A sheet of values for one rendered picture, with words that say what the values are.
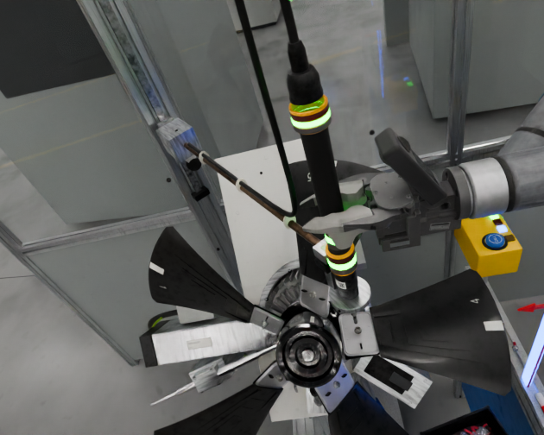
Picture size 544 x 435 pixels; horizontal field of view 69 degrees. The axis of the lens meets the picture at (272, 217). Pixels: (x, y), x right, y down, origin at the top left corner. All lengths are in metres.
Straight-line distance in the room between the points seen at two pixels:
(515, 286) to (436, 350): 1.40
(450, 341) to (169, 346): 0.60
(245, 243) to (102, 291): 1.09
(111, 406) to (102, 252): 1.00
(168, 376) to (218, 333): 1.44
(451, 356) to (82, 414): 2.10
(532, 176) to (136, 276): 1.57
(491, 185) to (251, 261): 0.63
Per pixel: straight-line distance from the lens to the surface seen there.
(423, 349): 0.80
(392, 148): 0.48
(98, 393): 2.58
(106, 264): 1.82
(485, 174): 0.56
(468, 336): 0.83
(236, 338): 0.95
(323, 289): 0.76
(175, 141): 1.04
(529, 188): 0.58
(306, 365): 0.77
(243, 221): 1.00
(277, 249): 1.00
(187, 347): 0.99
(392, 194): 0.54
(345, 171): 0.73
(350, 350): 0.79
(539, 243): 1.98
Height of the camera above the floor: 1.88
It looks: 41 degrees down
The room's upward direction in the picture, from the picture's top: 20 degrees counter-clockwise
